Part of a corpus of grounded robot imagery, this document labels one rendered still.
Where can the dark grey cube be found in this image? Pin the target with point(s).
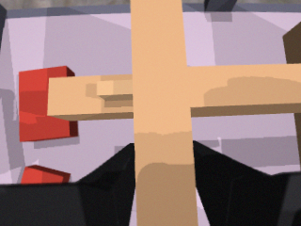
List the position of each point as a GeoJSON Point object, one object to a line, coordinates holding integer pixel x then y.
{"type": "Point", "coordinates": [219, 5]}

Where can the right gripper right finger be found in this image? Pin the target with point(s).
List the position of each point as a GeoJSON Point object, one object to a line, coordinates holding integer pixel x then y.
{"type": "Point", "coordinates": [234, 194]}

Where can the tan wooden end board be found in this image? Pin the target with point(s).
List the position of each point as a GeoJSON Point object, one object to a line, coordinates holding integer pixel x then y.
{"type": "Point", "coordinates": [292, 47]}
{"type": "Point", "coordinates": [165, 183]}

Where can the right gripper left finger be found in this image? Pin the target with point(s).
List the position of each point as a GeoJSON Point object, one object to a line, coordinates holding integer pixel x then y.
{"type": "Point", "coordinates": [104, 198]}

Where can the tan wooden wedge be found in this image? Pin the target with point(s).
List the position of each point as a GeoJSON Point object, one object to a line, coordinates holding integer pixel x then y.
{"type": "Point", "coordinates": [119, 90]}

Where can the tan wooden rail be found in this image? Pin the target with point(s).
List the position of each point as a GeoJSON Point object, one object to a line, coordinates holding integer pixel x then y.
{"type": "Point", "coordinates": [232, 90]}

